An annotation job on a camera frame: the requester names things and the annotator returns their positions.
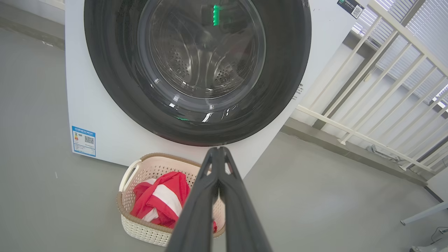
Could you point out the black QR code sticker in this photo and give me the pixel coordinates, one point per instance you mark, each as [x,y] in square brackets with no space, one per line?
[351,7]

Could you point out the white front-load washing machine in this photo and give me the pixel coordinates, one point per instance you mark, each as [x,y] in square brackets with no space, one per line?
[105,105]

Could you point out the white window blinds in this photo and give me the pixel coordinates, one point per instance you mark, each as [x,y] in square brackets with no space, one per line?
[427,24]

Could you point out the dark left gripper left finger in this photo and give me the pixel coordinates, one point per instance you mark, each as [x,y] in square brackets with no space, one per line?
[196,217]

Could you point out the blue energy label sticker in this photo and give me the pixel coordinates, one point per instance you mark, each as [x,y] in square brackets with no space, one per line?
[83,141]

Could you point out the white metal railing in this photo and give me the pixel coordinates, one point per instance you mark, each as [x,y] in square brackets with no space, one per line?
[402,31]

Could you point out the steel washer drum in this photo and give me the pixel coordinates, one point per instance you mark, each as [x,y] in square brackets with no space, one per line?
[196,52]

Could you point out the washing machine glass door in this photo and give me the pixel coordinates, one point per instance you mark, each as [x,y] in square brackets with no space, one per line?
[112,70]

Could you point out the white floor pole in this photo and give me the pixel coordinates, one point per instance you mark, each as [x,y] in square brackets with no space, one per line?
[425,212]

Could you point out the cream basket with brown rim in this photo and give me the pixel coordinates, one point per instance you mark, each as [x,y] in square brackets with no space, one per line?
[140,227]

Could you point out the red garment with white stripes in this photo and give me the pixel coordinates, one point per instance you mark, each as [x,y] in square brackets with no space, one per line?
[161,196]

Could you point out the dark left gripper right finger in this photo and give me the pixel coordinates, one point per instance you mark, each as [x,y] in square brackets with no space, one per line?
[241,217]

